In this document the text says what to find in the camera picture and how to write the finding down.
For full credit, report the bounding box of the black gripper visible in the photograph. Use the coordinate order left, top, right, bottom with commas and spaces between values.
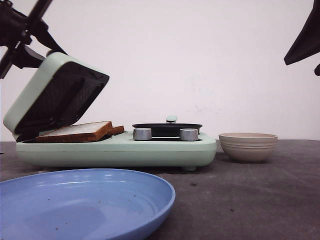
0, 0, 67, 69
284, 0, 320, 76

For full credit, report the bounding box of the mint green breakfast maker lid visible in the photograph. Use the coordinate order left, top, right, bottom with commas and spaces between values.
3, 52, 110, 142

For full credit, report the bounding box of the white bread slice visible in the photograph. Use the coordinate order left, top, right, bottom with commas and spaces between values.
109, 125, 125, 136
35, 121, 113, 143

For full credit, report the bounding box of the beige ribbed bowl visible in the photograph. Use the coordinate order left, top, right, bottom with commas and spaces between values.
219, 132, 278, 163

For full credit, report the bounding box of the mint green breakfast maker base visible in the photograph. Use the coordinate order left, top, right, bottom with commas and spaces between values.
16, 131, 217, 171

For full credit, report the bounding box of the silver left control knob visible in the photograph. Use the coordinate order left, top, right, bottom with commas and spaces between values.
133, 128, 152, 141

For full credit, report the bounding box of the silver control knob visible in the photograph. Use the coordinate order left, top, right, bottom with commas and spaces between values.
133, 128, 152, 141
179, 128, 199, 142

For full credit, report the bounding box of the silver right control knob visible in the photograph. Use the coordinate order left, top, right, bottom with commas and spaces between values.
179, 128, 199, 142

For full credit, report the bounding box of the black round frying pan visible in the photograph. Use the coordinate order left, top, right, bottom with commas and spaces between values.
132, 115, 203, 137

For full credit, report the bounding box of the blue plastic plate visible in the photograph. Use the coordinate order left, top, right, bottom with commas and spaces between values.
0, 169, 176, 240

